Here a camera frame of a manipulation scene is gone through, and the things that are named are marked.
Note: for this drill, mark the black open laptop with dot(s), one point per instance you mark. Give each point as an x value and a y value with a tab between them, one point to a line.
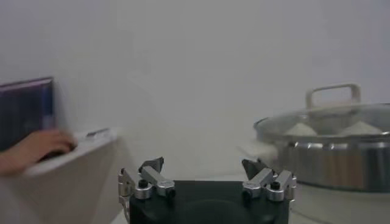
24	112

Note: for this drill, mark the small black and white device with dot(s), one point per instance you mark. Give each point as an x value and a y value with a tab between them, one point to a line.
97	132

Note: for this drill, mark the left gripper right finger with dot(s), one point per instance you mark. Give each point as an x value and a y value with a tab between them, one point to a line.
262	179

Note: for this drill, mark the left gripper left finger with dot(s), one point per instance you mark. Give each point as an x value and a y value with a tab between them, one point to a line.
158	184

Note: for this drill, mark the white steamed baozi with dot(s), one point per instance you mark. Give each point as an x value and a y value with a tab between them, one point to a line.
300	130
359	128

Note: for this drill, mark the person's bare hand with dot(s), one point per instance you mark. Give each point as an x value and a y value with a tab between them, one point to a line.
42	143

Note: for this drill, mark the perforated steel steamer basket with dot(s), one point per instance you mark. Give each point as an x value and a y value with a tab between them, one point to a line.
335	164

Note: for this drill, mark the person's bare forearm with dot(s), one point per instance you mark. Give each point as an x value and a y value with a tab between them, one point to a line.
7	162

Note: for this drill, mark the flat white box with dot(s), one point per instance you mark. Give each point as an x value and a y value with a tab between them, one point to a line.
103	137

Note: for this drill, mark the white side desk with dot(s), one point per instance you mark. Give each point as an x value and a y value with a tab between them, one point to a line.
67	188

